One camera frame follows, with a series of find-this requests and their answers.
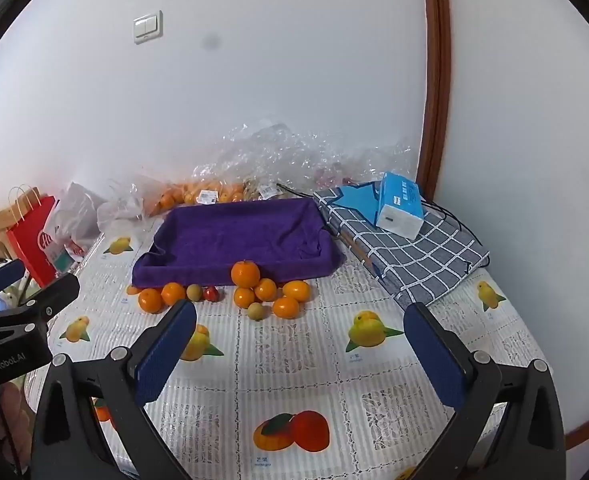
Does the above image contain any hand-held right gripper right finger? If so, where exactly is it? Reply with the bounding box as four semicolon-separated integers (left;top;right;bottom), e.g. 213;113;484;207
403;302;568;480

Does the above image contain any grey checkered cloth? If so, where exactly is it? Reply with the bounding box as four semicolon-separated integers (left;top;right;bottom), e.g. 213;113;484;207
313;182;490;311

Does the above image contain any brown wooden door frame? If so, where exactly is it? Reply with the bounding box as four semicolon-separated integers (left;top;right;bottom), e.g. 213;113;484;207
416;0;451;201

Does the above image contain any clear bag of brown fruits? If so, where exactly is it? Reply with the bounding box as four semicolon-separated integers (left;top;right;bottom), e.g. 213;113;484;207
242;175;288;203

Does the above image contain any crumpled clear plastic bag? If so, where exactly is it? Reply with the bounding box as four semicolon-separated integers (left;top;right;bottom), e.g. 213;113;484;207
209;122;418;196

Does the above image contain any white plastic bag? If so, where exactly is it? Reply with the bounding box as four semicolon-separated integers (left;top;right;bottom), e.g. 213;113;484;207
44;182;108;263

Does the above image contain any fruit-print lace tablecloth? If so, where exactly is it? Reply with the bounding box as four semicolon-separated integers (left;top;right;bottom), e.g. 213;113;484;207
22;225;555;480

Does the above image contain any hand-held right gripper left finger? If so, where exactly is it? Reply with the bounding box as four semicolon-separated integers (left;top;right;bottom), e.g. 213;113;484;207
30;300;198;480

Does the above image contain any white light switch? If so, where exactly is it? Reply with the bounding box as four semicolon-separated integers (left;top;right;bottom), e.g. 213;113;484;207
133;10;164;45

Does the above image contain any purple towel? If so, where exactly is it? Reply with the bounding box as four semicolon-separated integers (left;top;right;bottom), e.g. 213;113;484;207
132;197;346;291

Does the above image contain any clear bag of oranges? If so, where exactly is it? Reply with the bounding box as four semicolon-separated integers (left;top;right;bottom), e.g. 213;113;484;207
147;172;248;218

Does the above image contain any black cable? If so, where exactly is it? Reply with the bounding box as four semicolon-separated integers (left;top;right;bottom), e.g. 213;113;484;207
422;197;491;268

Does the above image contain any red paper bag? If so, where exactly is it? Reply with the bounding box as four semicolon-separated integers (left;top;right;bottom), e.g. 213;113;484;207
7;185;60;288

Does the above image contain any blue tissue pack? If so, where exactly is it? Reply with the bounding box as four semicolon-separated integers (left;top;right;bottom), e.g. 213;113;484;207
375;171;431;241

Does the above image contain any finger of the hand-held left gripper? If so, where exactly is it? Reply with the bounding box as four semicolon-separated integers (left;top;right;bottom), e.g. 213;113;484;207
0;259;28;306
17;272;81;323

